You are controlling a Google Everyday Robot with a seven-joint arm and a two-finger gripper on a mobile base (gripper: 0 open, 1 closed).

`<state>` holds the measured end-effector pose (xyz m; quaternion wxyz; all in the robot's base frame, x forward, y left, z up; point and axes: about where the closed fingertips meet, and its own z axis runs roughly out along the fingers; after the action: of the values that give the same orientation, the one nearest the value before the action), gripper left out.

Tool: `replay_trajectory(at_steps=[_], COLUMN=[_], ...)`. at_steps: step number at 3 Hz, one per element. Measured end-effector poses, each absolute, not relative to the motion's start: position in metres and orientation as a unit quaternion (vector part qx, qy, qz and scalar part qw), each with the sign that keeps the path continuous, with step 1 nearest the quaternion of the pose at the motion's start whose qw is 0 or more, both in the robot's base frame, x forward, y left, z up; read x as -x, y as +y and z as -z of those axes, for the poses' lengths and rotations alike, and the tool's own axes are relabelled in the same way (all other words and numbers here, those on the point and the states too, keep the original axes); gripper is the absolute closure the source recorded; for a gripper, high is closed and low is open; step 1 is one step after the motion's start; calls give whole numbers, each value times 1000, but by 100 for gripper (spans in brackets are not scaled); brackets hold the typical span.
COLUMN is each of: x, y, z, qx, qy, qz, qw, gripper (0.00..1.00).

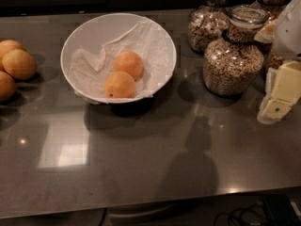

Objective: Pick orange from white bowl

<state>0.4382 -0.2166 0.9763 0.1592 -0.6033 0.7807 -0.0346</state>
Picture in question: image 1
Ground white paper liner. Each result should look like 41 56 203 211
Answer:
69 18 173 103

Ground large front cereal jar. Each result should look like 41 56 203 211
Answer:
202 5 269 96

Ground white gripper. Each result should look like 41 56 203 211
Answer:
254 0 301 124

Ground black cables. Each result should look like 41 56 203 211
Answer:
213 204 267 226

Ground white round bowl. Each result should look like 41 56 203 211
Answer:
59 12 178 105

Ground far right cereal jar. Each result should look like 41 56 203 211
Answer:
266 50 284 69

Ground orange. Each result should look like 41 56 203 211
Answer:
0 40 25 71
103 72 135 98
0 72 15 101
113 51 144 80
2 49 37 80

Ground orange on table top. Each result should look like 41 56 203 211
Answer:
0 40 25 71

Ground orange on table bottom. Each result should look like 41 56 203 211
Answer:
0 72 15 101

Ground orange at bowl front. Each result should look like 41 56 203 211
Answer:
103 72 135 98

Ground left rear cereal jar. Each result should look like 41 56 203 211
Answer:
187 0 228 53

